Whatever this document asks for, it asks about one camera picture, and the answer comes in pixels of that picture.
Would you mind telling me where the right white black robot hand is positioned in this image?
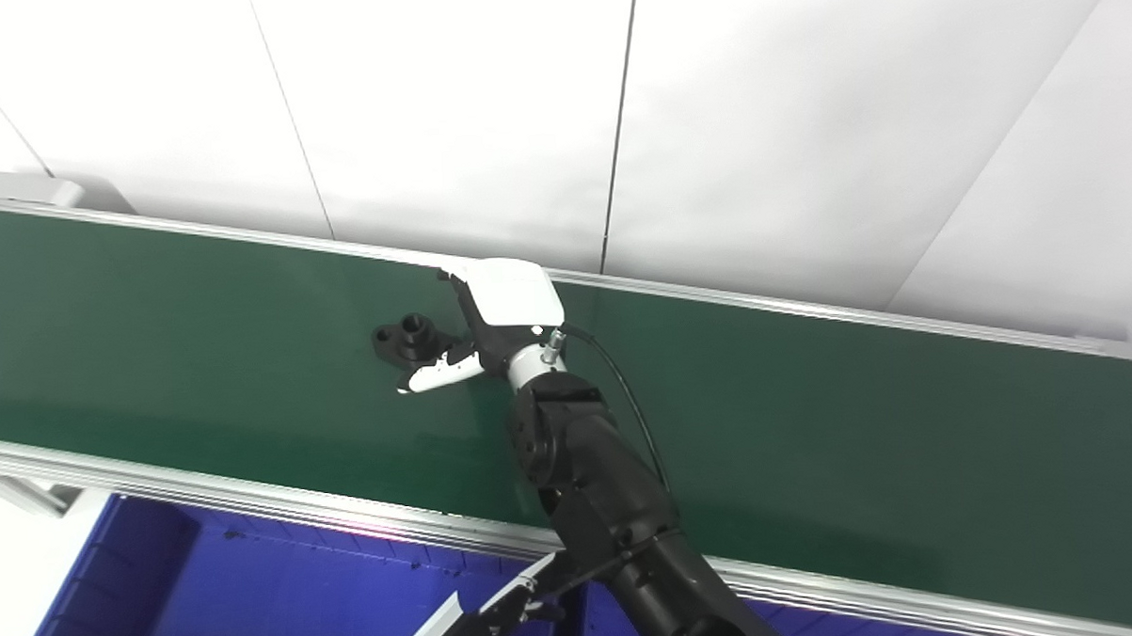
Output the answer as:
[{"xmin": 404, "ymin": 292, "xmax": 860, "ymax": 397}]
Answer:
[{"xmin": 392, "ymin": 255, "xmax": 569, "ymax": 395}]

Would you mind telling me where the black flanged machine part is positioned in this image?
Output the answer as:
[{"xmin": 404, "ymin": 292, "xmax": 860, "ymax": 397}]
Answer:
[{"xmin": 371, "ymin": 311, "xmax": 465, "ymax": 368}]

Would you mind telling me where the large blue plastic bin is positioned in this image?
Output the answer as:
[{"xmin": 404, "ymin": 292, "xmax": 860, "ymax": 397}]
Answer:
[{"xmin": 8, "ymin": 478, "xmax": 587, "ymax": 636}]

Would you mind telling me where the green conveyor belt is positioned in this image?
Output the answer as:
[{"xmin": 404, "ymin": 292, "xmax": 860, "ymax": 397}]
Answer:
[{"xmin": 0, "ymin": 165, "xmax": 1132, "ymax": 636}]

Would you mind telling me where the grey conveyor motor housing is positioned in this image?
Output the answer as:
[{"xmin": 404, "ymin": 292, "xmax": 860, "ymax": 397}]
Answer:
[{"xmin": 0, "ymin": 167, "xmax": 86, "ymax": 212}]

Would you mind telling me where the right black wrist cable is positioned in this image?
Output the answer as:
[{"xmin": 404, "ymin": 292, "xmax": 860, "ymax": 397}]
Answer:
[{"xmin": 555, "ymin": 319, "xmax": 674, "ymax": 500}]

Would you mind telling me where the wide aluminium conveyor side rail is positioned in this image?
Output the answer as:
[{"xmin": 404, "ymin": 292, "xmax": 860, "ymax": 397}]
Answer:
[{"xmin": 0, "ymin": 394, "xmax": 1132, "ymax": 636}]

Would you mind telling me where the thin aluminium conveyor side rail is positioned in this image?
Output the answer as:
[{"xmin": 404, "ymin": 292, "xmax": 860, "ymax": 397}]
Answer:
[{"xmin": 0, "ymin": 157, "xmax": 1132, "ymax": 405}]

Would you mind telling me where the aluminium conveyor support bracket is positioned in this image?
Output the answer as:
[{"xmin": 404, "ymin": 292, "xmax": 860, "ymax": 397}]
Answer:
[{"xmin": 0, "ymin": 465, "xmax": 85, "ymax": 520}]

